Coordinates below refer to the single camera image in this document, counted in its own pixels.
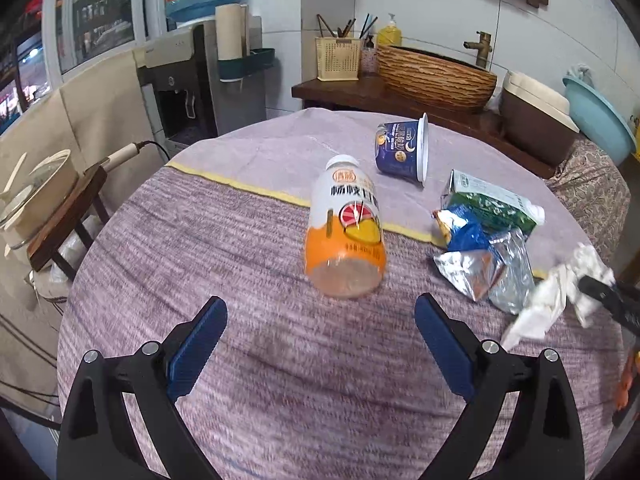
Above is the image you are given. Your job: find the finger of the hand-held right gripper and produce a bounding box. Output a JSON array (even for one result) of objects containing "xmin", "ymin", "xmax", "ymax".
[{"xmin": 578, "ymin": 275, "xmax": 640, "ymax": 335}]

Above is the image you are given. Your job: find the silver foil wrapper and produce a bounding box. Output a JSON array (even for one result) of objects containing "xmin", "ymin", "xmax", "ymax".
[{"xmin": 487, "ymin": 227, "xmax": 538, "ymax": 316}]

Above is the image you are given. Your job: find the beige chopstick holder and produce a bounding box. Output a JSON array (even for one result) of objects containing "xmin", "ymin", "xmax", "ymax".
[{"xmin": 315, "ymin": 36, "xmax": 362, "ymax": 82}]

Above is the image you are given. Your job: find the white tissue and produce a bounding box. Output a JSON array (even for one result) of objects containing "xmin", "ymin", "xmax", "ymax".
[{"xmin": 500, "ymin": 242, "xmax": 617, "ymax": 352}]

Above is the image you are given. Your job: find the beige cloth cover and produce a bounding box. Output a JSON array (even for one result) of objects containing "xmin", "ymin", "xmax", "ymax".
[{"xmin": 0, "ymin": 50, "xmax": 171, "ymax": 411}]

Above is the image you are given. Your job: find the blue snack bag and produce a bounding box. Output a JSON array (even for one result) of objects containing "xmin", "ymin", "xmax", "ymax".
[{"xmin": 432, "ymin": 207, "xmax": 506, "ymax": 303}]

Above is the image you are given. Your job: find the white cooking pot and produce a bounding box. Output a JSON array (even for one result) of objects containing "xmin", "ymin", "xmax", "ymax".
[{"xmin": 0, "ymin": 149, "xmax": 81, "ymax": 251}]

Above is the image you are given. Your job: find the small pump bottle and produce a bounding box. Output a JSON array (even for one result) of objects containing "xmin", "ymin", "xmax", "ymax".
[{"xmin": 361, "ymin": 35, "xmax": 379, "ymax": 78}]

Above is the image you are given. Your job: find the grey rag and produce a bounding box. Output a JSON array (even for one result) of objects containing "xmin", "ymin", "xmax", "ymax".
[{"xmin": 567, "ymin": 63, "xmax": 596, "ymax": 86}]

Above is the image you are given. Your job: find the person's right hand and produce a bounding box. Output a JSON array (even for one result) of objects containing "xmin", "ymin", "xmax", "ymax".
[{"xmin": 616, "ymin": 349, "xmax": 640, "ymax": 411}]

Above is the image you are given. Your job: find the grey water dispenser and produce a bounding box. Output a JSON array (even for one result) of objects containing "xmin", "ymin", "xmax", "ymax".
[{"xmin": 136, "ymin": 15, "xmax": 268, "ymax": 148}]

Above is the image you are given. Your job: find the brown pot white lid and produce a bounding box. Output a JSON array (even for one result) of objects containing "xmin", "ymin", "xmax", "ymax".
[{"xmin": 500, "ymin": 70, "xmax": 581, "ymax": 166}]

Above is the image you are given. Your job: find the sliding window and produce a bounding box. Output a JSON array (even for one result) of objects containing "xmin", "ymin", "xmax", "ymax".
[{"xmin": 0, "ymin": 0, "xmax": 168, "ymax": 126}]

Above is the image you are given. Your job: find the green milk carton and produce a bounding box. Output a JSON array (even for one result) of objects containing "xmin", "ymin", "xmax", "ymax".
[{"xmin": 442, "ymin": 169, "xmax": 546, "ymax": 233}]

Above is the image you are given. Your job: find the green holder tray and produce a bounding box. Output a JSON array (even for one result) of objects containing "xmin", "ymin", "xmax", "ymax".
[{"xmin": 218, "ymin": 48, "xmax": 276, "ymax": 82}]

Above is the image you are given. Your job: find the bundle of chopsticks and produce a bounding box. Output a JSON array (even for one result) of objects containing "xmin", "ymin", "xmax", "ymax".
[{"xmin": 316, "ymin": 12, "xmax": 379, "ymax": 40}]

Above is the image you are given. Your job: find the light blue basin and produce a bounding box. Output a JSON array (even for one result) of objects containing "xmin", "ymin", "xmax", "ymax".
[{"xmin": 562, "ymin": 76, "xmax": 638, "ymax": 161}]

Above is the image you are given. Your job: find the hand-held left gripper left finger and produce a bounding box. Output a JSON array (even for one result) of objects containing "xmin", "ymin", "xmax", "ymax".
[{"xmin": 56, "ymin": 296, "xmax": 228, "ymax": 480}]

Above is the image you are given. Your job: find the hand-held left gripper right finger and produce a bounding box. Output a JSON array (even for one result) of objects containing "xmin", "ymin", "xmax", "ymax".
[{"xmin": 414, "ymin": 292, "xmax": 586, "ymax": 480}]

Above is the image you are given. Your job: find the dark wooden stool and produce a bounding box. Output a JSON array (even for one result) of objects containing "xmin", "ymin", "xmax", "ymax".
[{"xmin": 27, "ymin": 164, "xmax": 111, "ymax": 281}]

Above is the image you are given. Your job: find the dark wooden counter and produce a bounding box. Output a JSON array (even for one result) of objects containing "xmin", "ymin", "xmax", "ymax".
[{"xmin": 291, "ymin": 77, "xmax": 558, "ymax": 179}]

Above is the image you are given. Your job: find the blue yogurt cup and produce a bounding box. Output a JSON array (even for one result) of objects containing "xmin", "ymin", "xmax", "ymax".
[{"xmin": 374, "ymin": 112, "xmax": 431, "ymax": 188}]

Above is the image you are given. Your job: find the paper cup tube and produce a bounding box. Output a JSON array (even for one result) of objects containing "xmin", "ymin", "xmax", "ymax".
[{"xmin": 215, "ymin": 3, "xmax": 249, "ymax": 61}]

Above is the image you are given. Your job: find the beige handled plug cable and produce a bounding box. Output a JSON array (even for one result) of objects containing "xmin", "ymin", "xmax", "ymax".
[{"xmin": 100, "ymin": 140, "xmax": 171, "ymax": 171}]

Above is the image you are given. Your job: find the orange juice bottle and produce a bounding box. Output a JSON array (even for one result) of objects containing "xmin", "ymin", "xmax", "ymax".
[{"xmin": 305, "ymin": 155, "xmax": 387, "ymax": 300}]

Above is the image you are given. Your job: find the floral cloth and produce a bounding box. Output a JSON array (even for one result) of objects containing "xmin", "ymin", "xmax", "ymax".
[{"xmin": 545, "ymin": 137, "xmax": 633, "ymax": 271}]

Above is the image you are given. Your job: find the yellow soap bottle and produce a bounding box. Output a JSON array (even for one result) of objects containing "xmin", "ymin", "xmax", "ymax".
[{"xmin": 376, "ymin": 13, "xmax": 403, "ymax": 48}]

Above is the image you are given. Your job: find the brass faucet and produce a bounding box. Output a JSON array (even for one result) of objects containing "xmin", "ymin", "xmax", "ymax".
[{"xmin": 463, "ymin": 31, "xmax": 493, "ymax": 68}]

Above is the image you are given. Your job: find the pale towel yellow edge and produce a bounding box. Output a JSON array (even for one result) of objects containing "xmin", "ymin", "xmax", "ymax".
[{"xmin": 167, "ymin": 106, "xmax": 586, "ymax": 281}]

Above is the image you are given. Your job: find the wicker basket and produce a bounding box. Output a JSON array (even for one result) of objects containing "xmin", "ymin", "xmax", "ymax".
[{"xmin": 376, "ymin": 44, "xmax": 498, "ymax": 113}]

